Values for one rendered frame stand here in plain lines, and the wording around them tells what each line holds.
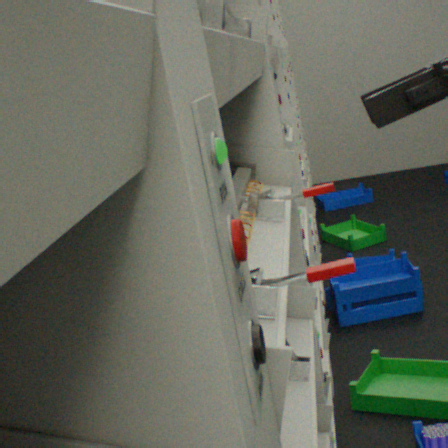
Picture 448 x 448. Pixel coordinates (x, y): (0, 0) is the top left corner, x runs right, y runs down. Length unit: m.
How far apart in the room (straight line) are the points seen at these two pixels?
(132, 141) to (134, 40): 0.03
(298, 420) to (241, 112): 0.42
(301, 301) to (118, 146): 0.80
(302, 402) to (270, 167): 0.33
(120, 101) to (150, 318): 0.08
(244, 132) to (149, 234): 0.70
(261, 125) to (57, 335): 0.70
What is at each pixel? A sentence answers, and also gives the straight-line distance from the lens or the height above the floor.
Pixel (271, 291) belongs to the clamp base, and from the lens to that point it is 0.46.
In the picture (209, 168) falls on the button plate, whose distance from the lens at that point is 0.22.
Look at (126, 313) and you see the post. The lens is 0.21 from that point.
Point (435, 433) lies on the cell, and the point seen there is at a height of 0.09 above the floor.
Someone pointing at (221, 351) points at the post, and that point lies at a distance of 0.21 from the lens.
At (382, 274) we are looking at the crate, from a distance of 2.42.
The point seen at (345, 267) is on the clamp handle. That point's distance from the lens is 0.46.
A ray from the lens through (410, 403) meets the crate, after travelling 1.70.
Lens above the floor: 0.93
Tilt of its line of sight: 13 degrees down
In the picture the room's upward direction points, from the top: 11 degrees counter-clockwise
